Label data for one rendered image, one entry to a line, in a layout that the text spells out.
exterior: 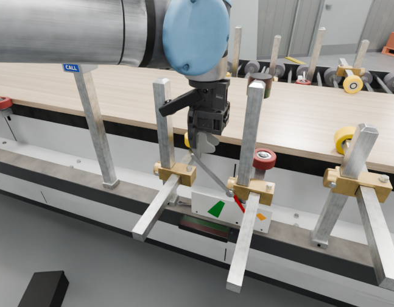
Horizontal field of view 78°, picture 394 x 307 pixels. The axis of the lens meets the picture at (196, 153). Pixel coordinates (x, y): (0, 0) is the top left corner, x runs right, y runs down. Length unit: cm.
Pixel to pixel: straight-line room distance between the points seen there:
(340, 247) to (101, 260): 129
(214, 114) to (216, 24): 25
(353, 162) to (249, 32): 485
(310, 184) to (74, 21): 89
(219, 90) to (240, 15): 485
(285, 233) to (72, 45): 77
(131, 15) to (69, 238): 170
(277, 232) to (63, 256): 133
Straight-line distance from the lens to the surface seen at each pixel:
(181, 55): 28
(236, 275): 57
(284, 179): 98
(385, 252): 58
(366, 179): 72
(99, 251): 173
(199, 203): 83
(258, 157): 79
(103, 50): 27
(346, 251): 90
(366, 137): 64
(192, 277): 154
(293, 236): 87
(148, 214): 67
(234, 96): 126
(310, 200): 104
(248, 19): 541
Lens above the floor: 135
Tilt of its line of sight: 34 degrees down
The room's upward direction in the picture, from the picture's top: straight up
